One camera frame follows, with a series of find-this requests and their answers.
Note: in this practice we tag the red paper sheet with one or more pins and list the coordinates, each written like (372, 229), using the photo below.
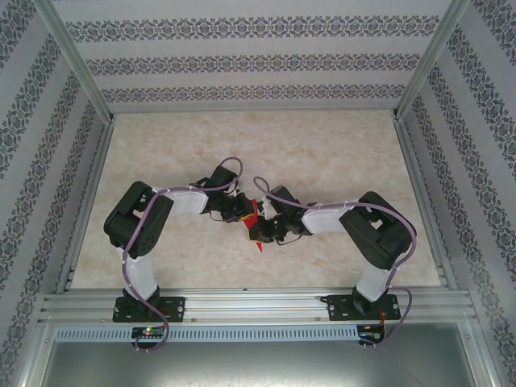
(250, 223)

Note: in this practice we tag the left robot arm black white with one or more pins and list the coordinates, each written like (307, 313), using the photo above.
(185, 203)

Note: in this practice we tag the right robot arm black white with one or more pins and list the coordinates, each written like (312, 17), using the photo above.
(322, 219)

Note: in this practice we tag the grey metal sheet shelf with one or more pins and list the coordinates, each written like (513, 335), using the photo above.
(258, 367)

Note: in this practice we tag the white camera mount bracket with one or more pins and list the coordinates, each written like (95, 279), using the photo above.
(266, 205)

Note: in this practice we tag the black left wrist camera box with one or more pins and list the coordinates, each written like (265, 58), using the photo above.
(223, 177)

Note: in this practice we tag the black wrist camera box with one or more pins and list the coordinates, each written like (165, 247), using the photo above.
(284, 197)
(223, 177)

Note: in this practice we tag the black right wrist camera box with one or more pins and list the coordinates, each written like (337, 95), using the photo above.
(284, 197)

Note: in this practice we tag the long aluminium mounting rail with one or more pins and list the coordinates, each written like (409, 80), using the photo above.
(258, 306)

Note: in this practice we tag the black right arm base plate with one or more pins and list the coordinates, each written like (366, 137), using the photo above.
(338, 308)

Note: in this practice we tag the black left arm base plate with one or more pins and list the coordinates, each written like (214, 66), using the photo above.
(177, 310)

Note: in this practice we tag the aluminium table side rail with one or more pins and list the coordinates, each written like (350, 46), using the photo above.
(423, 201)
(88, 201)

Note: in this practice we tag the aluminium frame post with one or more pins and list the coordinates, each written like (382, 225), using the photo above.
(428, 60)
(80, 60)

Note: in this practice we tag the aluminium frame upright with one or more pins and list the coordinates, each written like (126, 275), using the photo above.
(32, 359)
(483, 359)

